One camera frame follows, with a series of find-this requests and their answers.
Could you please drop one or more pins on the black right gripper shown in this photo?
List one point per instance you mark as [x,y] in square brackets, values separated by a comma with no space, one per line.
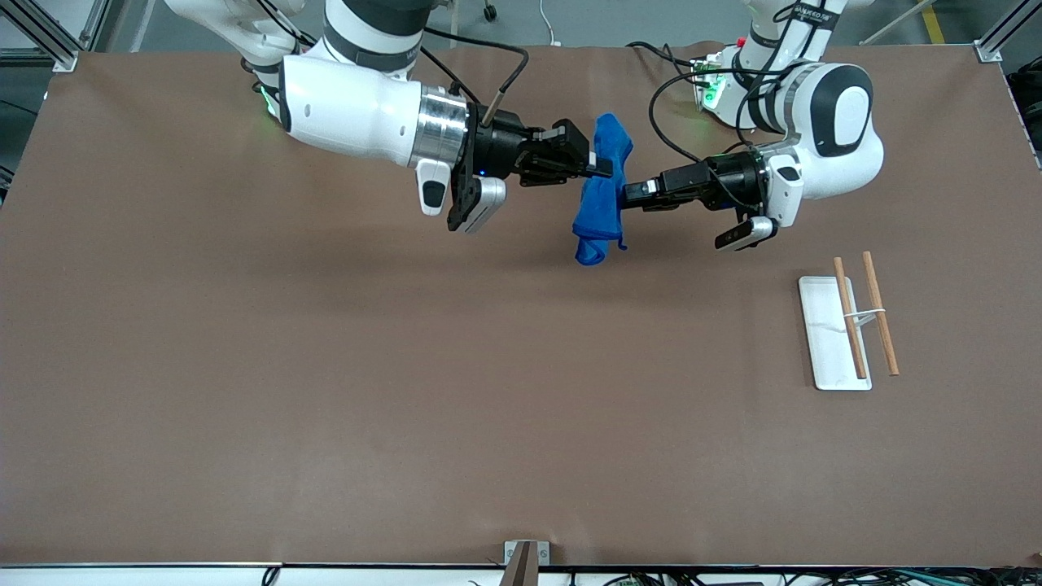
[498,149]

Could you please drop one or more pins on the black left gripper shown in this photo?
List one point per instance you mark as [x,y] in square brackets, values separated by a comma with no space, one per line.
[727,179]

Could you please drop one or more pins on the blue microfibre towel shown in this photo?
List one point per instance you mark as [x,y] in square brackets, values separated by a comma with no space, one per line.
[601,220]

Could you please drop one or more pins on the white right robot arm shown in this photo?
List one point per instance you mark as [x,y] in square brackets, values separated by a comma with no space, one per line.
[350,106]

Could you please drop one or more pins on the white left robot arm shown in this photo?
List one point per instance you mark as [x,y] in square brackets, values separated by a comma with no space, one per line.
[838,114]

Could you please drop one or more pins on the white towel rack wooden bars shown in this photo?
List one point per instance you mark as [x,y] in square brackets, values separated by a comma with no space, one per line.
[830,325]

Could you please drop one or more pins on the white slanted bar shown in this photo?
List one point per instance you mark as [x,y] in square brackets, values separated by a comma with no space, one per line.
[895,20]

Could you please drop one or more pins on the brown table cover sheet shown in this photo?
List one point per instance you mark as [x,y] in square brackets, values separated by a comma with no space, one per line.
[326,366]

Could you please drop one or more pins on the aluminium frame profile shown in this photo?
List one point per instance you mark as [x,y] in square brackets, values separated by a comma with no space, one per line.
[987,50]
[57,53]

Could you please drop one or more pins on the grey metal mounting bracket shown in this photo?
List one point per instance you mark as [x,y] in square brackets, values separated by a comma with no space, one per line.
[541,553]

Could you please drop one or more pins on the brown camera support post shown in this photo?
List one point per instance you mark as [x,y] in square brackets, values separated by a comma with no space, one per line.
[521,570]

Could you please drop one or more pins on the white table edge rail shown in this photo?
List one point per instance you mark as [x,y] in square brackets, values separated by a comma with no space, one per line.
[122,576]

